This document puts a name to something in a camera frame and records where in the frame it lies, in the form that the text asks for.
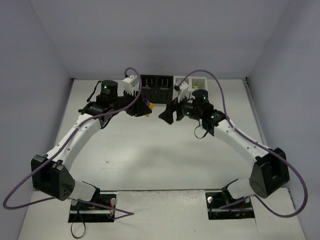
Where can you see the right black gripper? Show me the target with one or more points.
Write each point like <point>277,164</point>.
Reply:
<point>178,110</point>

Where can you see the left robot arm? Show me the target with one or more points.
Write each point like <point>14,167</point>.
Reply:
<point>52,171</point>

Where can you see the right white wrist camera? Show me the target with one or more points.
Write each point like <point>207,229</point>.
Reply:
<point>182,89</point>

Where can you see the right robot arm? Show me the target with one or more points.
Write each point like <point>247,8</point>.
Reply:
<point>268,172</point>

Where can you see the white slotted double container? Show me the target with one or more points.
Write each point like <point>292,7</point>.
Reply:
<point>191,80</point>

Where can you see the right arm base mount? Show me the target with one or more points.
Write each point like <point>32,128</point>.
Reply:
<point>222,206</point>

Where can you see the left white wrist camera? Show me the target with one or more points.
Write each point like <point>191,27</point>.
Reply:
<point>131,85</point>

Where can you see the yellow curved lego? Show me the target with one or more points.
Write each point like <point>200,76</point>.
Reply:
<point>150,108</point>

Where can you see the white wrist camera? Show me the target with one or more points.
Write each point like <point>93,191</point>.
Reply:
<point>131,85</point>
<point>182,89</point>

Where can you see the pale green lego brick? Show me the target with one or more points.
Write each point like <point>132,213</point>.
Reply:
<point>195,86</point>

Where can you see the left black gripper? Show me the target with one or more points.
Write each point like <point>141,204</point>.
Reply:
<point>130,104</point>

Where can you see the black slotted double container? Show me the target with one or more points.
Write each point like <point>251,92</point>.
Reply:
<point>161,88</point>

